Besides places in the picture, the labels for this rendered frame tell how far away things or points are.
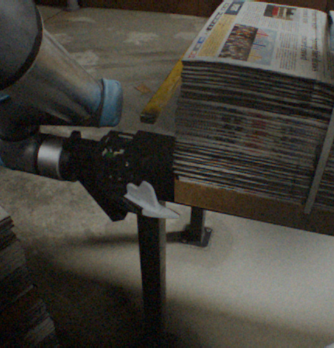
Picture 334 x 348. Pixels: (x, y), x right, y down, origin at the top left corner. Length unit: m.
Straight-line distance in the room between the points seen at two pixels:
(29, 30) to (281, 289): 1.34
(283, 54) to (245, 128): 0.10
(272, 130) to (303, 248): 1.20
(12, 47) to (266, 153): 0.33
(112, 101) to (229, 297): 1.01
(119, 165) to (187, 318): 0.89
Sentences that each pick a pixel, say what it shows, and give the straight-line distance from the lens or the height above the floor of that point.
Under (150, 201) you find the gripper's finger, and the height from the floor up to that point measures 0.81.
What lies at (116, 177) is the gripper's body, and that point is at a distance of 0.64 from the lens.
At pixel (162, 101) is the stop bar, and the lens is 0.81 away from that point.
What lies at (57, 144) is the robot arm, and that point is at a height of 0.84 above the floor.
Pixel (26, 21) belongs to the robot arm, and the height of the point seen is 1.13.
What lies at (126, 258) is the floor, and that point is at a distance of 1.56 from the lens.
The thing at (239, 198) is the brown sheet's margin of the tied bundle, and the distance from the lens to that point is 0.56.
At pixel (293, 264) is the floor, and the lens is 1.60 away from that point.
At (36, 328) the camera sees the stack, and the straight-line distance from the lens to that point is 0.82.
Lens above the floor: 1.22
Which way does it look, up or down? 40 degrees down
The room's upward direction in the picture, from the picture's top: straight up
